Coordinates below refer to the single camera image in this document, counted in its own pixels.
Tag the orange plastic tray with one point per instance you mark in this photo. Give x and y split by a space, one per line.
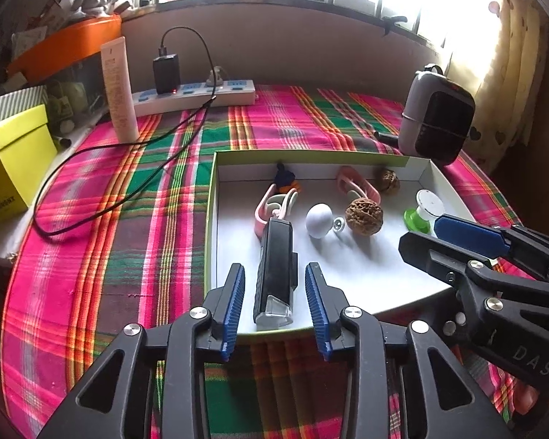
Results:
73 39

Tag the green white cardboard box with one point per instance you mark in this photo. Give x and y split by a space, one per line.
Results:
370 274

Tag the yellow cardboard box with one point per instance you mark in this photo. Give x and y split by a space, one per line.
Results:
13 178

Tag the grey desk heater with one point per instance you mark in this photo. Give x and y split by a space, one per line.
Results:
439 119

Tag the green white striped box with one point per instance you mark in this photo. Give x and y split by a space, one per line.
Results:
18 103

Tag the green white spool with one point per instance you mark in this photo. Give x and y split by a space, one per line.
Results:
428 201

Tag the black charger adapter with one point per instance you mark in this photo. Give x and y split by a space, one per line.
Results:
167 75

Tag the cream heart print curtain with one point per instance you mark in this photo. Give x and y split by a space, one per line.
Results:
512 55

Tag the pink white clip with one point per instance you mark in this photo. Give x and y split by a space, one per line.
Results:
260 222
370 190

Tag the orange blue toy figure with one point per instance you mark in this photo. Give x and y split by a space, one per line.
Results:
283 178

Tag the white plug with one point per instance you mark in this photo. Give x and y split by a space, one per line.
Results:
216 77

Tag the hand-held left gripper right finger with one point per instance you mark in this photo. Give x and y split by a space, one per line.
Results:
318 311

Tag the white round knob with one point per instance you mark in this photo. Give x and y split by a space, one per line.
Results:
319 219

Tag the white power strip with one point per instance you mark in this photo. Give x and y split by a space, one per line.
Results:
238 96

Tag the pale printed carton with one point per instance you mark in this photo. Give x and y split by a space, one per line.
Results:
29 41

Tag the pink green plaid tablecloth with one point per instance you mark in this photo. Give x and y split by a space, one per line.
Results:
119 260

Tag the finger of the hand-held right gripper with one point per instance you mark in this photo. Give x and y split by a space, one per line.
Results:
430 256
466 233

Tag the brown walnut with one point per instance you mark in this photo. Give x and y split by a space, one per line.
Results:
363 215
388 182

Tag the black bike light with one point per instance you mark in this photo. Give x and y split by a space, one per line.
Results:
277 256

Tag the cream cosmetic tube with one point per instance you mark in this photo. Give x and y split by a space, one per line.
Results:
119 96

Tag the glass tank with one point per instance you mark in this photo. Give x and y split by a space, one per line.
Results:
73 96

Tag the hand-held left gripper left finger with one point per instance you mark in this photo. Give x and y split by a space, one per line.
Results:
234 311

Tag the black window latch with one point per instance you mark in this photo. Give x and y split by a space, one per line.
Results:
393 25

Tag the person's right hand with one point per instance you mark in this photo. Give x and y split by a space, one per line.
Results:
528 398

